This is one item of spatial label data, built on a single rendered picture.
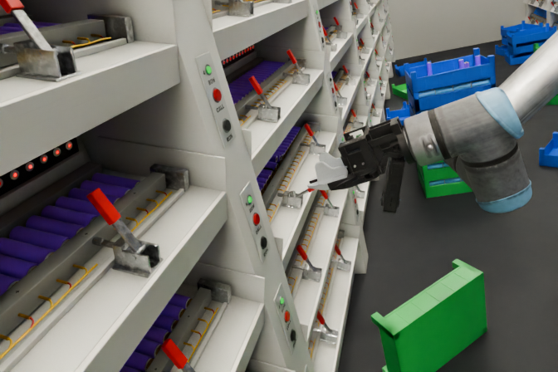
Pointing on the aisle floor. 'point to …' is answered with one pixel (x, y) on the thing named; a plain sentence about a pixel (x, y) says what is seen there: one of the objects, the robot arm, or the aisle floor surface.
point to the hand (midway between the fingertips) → (315, 185)
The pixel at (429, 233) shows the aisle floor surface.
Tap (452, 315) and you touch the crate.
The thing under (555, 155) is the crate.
